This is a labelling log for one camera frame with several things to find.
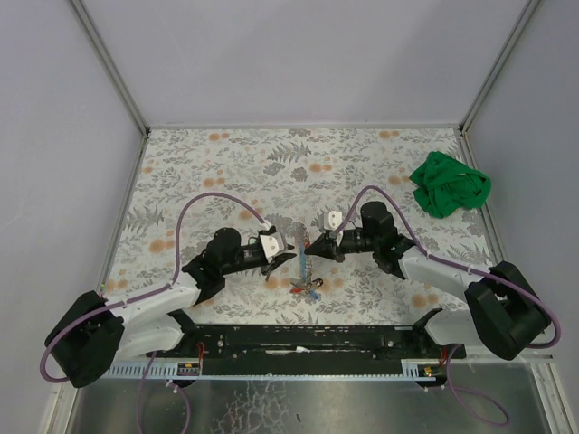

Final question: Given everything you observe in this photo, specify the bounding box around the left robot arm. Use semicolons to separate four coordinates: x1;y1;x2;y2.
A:
40;227;296;389

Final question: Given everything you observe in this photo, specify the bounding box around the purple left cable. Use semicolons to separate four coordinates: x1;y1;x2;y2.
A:
39;193;272;434

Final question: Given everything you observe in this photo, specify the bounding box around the floral table mat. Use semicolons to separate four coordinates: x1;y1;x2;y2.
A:
101;128;496;325

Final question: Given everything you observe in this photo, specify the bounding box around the green crumpled cloth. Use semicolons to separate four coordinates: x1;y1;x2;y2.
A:
409;151;492;219

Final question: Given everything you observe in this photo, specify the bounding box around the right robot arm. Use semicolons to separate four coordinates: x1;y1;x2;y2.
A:
305;202;551;360

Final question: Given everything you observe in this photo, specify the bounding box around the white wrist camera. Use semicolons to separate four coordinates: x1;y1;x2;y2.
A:
259;226;286;262
319;210;344;239

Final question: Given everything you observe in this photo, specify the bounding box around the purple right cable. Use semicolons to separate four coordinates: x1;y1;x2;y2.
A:
337;185;564;429

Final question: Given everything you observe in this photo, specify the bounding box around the grey crescent keyring holder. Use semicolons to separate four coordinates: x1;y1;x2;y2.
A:
290;223;323;304

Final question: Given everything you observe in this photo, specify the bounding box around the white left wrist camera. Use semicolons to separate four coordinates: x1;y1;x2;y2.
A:
259;226;286;262

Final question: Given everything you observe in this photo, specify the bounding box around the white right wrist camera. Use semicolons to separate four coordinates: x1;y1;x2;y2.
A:
319;210;344;239

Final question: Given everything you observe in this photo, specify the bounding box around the purple cable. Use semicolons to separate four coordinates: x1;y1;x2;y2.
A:
39;193;272;434
337;185;564;429

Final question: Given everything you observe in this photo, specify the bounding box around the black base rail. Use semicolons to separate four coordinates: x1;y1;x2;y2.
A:
157;325;453;377

